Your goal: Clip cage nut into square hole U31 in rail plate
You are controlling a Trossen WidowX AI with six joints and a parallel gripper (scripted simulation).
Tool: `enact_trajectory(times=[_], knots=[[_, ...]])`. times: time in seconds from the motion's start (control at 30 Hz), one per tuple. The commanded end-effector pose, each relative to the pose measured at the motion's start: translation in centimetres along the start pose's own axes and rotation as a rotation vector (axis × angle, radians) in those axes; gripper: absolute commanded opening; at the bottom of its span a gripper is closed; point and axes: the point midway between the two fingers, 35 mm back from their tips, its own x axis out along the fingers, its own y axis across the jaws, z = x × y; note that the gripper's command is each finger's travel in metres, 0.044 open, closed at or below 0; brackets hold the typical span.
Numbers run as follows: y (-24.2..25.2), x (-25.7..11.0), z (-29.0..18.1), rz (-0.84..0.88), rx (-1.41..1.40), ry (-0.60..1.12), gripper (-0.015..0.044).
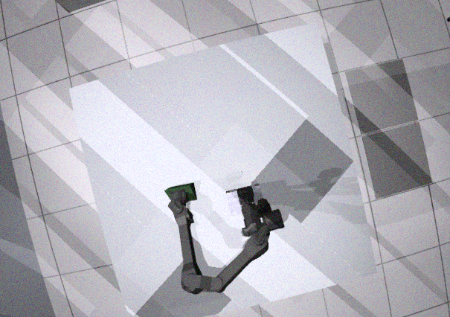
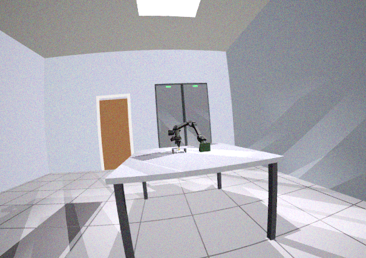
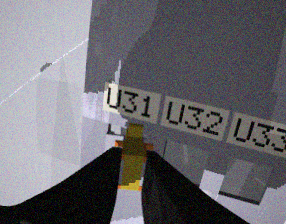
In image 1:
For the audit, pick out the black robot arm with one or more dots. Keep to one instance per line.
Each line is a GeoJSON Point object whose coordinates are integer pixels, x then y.
{"type": "Point", "coordinates": [191, 277]}

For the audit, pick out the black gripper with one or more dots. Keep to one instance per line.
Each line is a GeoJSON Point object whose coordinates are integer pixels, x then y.
{"type": "Point", "coordinates": [246, 197]}

